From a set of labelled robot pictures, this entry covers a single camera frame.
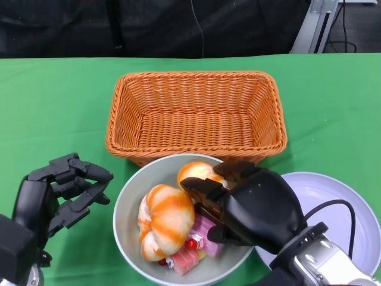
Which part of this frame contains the black floor cable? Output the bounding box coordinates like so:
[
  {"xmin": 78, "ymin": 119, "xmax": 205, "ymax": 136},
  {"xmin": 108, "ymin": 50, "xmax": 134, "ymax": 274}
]
[{"xmin": 325, "ymin": 0, "xmax": 358, "ymax": 53}]

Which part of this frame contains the orange wicker basket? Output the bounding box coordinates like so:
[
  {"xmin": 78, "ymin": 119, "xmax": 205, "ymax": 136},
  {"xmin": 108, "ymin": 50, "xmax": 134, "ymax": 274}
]
[{"xmin": 104, "ymin": 70, "xmax": 288, "ymax": 168}]

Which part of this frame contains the grey round bowl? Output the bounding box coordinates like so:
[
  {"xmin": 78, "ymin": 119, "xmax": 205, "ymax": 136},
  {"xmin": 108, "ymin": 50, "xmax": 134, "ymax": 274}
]
[{"xmin": 113, "ymin": 153, "xmax": 255, "ymax": 285}]

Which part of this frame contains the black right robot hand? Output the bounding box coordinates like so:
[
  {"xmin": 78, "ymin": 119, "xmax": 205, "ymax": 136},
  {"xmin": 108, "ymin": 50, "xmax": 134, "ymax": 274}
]
[{"xmin": 179, "ymin": 160, "xmax": 308, "ymax": 254}]

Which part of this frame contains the black fabric backdrop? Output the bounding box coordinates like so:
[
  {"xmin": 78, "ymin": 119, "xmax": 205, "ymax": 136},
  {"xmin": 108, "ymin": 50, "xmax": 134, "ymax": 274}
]
[{"xmin": 0, "ymin": 0, "xmax": 311, "ymax": 60}]

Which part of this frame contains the orange striped bread roll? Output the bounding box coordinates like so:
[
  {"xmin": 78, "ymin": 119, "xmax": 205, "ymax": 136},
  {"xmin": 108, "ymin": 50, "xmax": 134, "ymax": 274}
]
[
  {"xmin": 138, "ymin": 184, "xmax": 196, "ymax": 263},
  {"xmin": 177, "ymin": 161, "xmax": 230, "ymax": 192}
]

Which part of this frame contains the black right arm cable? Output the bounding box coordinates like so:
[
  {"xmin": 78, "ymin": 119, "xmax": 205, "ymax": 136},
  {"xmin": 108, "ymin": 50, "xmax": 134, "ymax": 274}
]
[{"xmin": 302, "ymin": 200, "xmax": 358, "ymax": 260}]

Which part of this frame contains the red cake with cherries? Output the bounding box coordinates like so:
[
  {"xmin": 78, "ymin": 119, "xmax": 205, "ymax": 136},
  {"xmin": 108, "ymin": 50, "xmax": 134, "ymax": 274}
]
[{"xmin": 157, "ymin": 234, "xmax": 207, "ymax": 276}]

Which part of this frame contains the lavender round plate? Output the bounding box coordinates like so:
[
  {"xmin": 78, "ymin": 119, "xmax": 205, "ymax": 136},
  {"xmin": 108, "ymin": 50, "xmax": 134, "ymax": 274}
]
[{"xmin": 254, "ymin": 172, "xmax": 377, "ymax": 276}]

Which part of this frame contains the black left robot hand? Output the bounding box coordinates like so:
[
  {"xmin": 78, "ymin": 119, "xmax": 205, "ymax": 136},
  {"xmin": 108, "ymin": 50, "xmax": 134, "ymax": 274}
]
[{"xmin": 13, "ymin": 153, "xmax": 115, "ymax": 240}]

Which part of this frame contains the grey aluminium frame post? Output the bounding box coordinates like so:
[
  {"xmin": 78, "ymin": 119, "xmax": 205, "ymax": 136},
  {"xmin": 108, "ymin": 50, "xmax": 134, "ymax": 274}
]
[{"xmin": 288, "ymin": 0, "xmax": 339, "ymax": 55}]

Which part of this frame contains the chocolate layered cake slice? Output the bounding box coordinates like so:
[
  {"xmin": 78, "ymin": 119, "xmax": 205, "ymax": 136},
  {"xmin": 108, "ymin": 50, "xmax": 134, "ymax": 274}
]
[{"xmin": 193, "ymin": 203, "xmax": 224, "ymax": 226}]

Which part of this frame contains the pink layered cake slice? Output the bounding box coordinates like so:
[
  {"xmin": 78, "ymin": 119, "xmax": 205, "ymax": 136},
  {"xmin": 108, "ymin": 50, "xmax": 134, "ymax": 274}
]
[{"xmin": 189, "ymin": 214, "xmax": 226, "ymax": 258}]

